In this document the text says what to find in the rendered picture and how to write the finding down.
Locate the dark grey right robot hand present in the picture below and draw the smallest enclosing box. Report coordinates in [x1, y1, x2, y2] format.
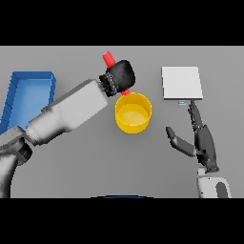
[165, 99, 220, 174]

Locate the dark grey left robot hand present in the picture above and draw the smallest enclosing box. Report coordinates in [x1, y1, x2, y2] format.
[98, 59, 136, 98]

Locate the yellow bowl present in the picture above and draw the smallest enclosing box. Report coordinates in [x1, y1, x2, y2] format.
[114, 91, 153, 134]

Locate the pale square measuring scale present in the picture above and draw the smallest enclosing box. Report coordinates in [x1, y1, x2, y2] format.
[160, 66, 204, 106]

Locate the blue tray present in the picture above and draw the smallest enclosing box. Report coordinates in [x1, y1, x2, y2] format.
[0, 71, 57, 135]

